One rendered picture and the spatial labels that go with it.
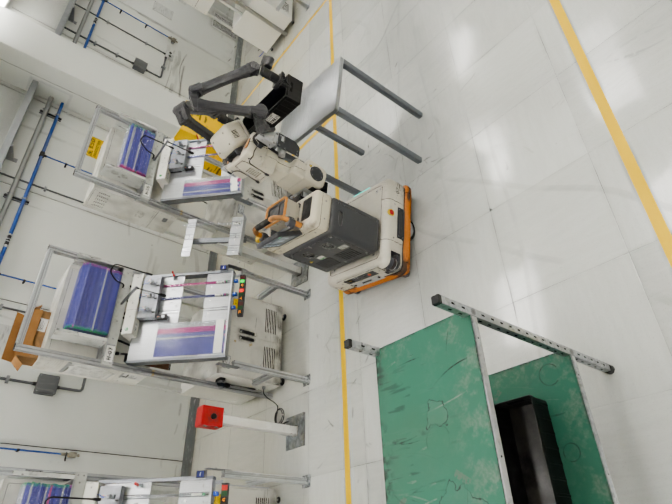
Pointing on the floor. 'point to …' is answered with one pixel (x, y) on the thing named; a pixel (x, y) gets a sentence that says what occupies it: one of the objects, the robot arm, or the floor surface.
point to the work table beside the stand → (327, 89)
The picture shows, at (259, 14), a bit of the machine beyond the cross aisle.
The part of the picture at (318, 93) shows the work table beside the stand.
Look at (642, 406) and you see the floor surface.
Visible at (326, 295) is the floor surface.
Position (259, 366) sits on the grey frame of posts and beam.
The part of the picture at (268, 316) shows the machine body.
